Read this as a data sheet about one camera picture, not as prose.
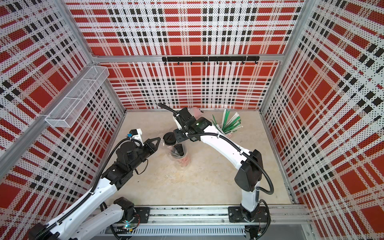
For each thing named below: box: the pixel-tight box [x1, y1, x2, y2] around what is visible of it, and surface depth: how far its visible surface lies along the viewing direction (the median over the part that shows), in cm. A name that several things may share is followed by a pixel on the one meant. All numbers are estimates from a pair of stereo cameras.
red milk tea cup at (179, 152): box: [170, 143, 191, 168], surface depth 76 cm
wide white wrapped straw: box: [223, 112, 240, 130], surface depth 94 cm
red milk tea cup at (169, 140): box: [163, 132, 177, 151], surface depth 84 cm
